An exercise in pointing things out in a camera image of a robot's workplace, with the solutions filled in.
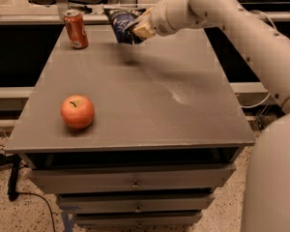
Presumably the red apple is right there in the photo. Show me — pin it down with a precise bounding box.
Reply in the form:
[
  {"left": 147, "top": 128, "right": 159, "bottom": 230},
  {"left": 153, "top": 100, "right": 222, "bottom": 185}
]
[{"left": 60, "top": 95, "right": 95, "bottom": 130}]

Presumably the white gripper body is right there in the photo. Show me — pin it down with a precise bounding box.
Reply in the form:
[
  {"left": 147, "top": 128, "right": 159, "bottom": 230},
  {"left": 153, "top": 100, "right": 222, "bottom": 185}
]
[{"left": 149, "top": 0, "right": 190, "bottom": 36}]

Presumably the blue potato chip bag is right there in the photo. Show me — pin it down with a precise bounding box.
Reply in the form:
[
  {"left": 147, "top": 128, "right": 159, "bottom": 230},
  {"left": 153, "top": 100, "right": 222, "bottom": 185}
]
[{"left": 103, "top": 7, "right": 145, "bottom": 44}]

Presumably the middle grey drawer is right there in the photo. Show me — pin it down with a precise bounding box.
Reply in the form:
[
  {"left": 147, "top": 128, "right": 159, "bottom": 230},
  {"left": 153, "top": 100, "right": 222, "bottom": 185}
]
[{"left": 58, "top": 192, "right": 215, "bottom": 214}]

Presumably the grey drawer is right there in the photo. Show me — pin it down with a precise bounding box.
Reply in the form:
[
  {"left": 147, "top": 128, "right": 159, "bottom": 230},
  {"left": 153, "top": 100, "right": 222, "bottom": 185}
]
[
  {"left": 58, "top": 192, "right": 215, "bottom": 214},
  {"left": 29, "top": 163, "right": 236, "bottom": 194},
  {"left": 75, "top": 211, "right": 202, "bottom": 227}
]

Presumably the grey drawer cabinet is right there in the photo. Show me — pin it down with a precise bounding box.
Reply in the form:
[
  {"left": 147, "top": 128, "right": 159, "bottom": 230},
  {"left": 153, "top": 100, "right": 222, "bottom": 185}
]
[{"left": 4, "top": 22, "right": 257, "bottom": 230}]

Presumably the black power cable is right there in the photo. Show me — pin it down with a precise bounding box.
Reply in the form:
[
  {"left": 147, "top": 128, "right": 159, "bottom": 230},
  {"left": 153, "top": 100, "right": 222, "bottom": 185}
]
[{"left": 0, "top": 129, "right": 57, "bottom": 232}]

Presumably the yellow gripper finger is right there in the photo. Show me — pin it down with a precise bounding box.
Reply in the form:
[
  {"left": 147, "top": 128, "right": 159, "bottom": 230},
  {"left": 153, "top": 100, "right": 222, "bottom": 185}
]
[
  {"left": 132, "top": 22, "right": 156, "bottom": 39},
  {"left": 137, "top": 7, "right": 153, "bottom": 21}
]

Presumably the bottom grey drawer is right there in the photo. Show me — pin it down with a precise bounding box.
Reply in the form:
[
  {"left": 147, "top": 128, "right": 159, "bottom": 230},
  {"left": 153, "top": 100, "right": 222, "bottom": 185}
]
[{"left": 75, "top": 211, "right": 202, "bottom": 227}]

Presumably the red coke can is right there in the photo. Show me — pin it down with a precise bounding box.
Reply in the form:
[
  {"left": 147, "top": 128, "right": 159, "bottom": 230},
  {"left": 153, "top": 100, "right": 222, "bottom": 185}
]
[{"left": 64, "top": 10, "right": 88, "bottom": 49}]

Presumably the top grey drawer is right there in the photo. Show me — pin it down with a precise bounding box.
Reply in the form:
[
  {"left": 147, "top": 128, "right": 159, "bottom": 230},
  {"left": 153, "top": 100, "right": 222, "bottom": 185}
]
[{"left": 29, "top": 163, "right": 236, "bottom": 194}]

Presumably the white cable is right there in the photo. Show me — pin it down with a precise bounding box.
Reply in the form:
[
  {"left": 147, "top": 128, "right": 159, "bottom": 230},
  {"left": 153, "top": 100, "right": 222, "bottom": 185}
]
[{"left": 241, "top": 10, "right": 281, "bottom": 110}]

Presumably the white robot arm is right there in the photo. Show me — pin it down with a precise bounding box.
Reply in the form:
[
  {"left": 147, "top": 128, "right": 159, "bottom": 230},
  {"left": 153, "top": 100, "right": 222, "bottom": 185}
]
[{"left": 132, "top": 0, "right": 290, "bottom": 232}]

